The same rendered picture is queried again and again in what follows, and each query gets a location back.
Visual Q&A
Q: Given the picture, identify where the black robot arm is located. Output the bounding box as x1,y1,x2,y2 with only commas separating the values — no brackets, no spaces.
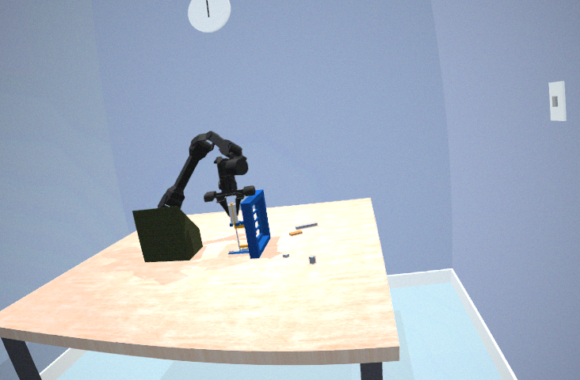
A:
158,131,248,208

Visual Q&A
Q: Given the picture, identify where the grey flat bar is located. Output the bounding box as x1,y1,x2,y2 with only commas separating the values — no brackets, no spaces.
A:
296,222,318,230

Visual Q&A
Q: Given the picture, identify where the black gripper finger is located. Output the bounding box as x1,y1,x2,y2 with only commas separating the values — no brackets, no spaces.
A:
216,197,230,218
235,196,244,216

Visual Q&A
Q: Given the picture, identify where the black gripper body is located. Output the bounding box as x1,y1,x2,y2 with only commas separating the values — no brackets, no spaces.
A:
204,175,255,203

